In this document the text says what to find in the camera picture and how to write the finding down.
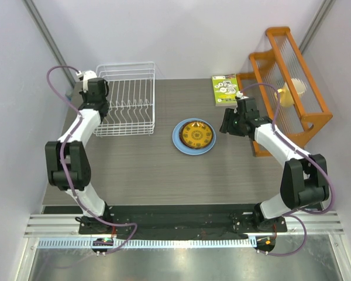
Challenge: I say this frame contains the yellow patterned plate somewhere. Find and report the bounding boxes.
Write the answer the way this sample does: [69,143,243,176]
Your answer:
[179,119,215,149]

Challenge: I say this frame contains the light blue plate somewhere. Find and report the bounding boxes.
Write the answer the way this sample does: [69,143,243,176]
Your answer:
[172,118,216,156]

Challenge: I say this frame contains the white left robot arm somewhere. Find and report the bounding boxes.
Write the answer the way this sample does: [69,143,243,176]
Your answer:
[45,71,113,234]

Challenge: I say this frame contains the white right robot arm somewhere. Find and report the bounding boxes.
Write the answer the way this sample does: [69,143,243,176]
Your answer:
[219,98,330,231]

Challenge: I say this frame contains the orange wooden shelf rack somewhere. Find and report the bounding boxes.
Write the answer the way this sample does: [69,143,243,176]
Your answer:
[236,27,333,148]

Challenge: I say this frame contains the green picture book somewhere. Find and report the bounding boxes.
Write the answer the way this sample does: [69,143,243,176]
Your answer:
[211,74,240,107]

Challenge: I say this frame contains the yellow mug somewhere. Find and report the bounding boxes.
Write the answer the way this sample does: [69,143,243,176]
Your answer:
[278,78,307,107]

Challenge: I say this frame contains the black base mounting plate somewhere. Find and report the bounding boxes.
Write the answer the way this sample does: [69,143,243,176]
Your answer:
[75,204,287,241]

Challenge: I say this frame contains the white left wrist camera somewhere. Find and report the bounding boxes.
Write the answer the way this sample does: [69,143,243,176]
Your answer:
[75,70,98,92]

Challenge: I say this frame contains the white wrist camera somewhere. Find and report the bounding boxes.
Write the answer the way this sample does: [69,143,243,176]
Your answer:
[75,70,98,92]
[235,91,249,101]

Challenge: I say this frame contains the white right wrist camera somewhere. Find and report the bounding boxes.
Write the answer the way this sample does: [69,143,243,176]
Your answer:
[235,91,249,101]

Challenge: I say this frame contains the white wire dish rack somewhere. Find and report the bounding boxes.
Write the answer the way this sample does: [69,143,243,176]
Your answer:
[94,61,156,137]

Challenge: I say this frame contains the aluminium rail frame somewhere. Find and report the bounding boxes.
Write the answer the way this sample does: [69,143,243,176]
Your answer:
[15,204,351,280]

